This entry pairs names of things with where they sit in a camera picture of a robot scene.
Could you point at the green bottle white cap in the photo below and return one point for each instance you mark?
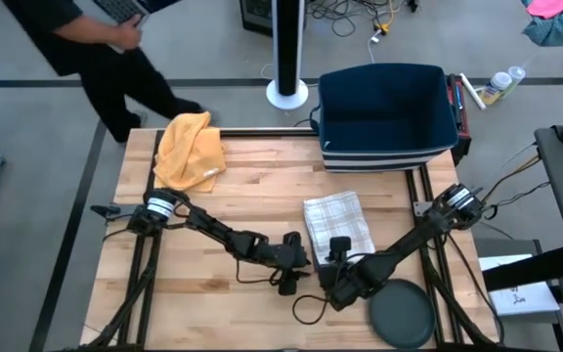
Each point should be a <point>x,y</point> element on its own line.
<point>516,75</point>

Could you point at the white paper box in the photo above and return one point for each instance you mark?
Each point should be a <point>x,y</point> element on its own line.
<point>526,303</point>

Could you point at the white tube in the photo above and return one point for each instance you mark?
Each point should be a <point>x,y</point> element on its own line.
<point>472,92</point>

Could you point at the red black tool case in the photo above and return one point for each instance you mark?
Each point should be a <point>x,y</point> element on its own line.
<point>462,117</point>

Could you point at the navy white striped fabric bin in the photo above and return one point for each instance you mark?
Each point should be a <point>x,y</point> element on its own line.
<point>384,107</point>

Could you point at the black aluminium crossbar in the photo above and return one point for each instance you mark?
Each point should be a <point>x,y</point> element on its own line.
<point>262,132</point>

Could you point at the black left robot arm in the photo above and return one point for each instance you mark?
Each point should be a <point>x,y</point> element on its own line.
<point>213,230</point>

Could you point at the white towel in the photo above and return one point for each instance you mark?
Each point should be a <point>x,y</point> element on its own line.
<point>335,220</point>

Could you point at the dark green round plate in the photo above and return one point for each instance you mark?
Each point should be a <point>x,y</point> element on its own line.
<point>403,315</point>

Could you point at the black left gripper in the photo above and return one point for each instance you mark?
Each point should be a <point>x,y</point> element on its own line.
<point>293,256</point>

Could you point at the open laptop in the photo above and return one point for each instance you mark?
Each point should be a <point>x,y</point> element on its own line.
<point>120,9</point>

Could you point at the yellow label bottle white cap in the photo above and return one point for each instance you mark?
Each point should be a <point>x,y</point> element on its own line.
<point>496,88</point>

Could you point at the orange towel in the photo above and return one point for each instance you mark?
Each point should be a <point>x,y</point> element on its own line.
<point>188,151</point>

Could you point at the silver black tower fan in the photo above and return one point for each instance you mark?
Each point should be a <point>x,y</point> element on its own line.
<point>286,49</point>

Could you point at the black diagonal bar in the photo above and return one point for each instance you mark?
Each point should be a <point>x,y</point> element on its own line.
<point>531,269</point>

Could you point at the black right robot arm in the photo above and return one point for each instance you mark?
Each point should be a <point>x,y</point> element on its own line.
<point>418,239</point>

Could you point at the pink cloth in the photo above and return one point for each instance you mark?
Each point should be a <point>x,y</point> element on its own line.
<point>550,7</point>

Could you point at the person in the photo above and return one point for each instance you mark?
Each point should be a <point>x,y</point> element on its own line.
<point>110,78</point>

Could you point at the person's hand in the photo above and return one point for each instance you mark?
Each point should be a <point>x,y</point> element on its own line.
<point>129,35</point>

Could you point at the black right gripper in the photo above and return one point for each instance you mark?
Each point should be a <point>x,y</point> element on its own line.
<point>347,278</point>

